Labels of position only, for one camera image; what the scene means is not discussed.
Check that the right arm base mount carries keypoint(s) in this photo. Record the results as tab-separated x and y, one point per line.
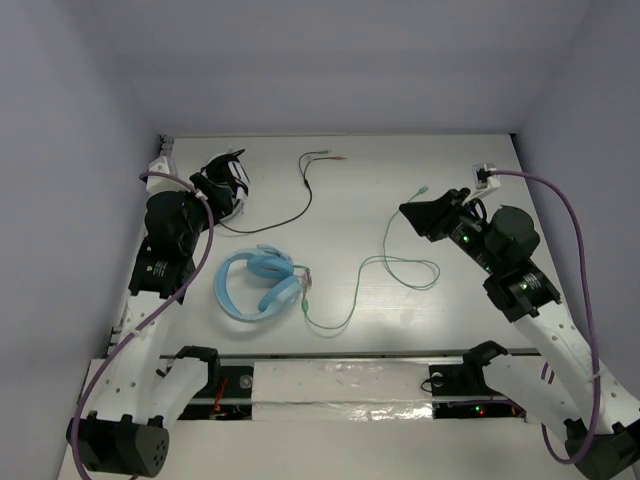
459	391

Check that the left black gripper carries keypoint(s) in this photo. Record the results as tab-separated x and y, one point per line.
215	185

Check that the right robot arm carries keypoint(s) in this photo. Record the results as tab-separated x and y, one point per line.
578	399

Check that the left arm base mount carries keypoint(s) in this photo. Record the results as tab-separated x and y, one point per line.
227	398

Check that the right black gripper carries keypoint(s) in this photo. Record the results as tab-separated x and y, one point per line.
433	217

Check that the foil covered panel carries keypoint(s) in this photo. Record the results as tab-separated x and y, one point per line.
362	391

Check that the black and white headphones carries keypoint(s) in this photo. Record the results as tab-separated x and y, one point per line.
228	165

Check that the light blue headphones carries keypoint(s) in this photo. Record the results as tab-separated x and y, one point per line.
256	284

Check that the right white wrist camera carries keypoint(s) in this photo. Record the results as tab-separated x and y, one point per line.
486	181

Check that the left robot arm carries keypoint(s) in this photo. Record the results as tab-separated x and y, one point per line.
124	415

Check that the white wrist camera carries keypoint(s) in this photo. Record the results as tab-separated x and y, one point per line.
486	181
157	184

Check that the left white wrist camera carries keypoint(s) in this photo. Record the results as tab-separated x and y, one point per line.
157	184

